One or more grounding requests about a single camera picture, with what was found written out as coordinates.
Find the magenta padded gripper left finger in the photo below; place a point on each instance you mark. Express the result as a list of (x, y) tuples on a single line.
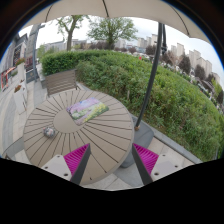
[(70, 167)]

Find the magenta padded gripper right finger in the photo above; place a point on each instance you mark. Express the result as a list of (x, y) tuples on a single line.
[(152, 166)]

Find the patterned computer mouse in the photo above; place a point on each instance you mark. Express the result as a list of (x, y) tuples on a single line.
[(49, 132)]

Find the grey umbrella base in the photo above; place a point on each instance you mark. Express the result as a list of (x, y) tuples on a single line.
[(143, 137)]

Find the round slatted wooden table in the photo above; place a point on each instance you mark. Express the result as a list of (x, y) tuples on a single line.
[(108, 150)]

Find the green hedge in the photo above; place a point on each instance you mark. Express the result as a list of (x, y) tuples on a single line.
[(174, 106)]

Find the slatted outdoor chair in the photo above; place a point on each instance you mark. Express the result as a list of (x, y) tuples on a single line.
[(61, 81)]

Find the white planter box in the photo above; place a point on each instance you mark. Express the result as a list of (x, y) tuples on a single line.
[(20, 98)]

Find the black umbrella pole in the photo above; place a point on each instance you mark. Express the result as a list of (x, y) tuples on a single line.
[(152, 76)]

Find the beige patio umbrella canopy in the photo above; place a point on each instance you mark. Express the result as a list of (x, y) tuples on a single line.
[(156, 10)]

